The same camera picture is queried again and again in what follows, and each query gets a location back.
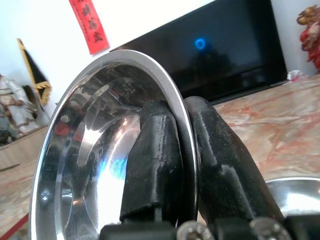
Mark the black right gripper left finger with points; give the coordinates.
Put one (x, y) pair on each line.
(152, 160)

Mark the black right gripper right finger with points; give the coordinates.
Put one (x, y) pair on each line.
(225, 160)

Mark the stainless steel bowl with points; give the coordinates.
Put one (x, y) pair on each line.
(297, 193)
(100, 140)

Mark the black flat screen television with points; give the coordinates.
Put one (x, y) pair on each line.
(225, 55)

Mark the crumpled white and pink wrapper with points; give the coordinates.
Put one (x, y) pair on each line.
(296, 75)

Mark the light wooden cabinet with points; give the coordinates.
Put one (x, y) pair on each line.
(17, 150)

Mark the black pennant with gold fringe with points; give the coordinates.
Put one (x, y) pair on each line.
(35, 72)

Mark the white robed figurine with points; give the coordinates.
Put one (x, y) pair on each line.
(15, 105)

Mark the red paper scroll with characters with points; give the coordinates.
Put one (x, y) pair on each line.
(90, 25)

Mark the red and gold figurine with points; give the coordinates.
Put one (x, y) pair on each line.
(310, 37)

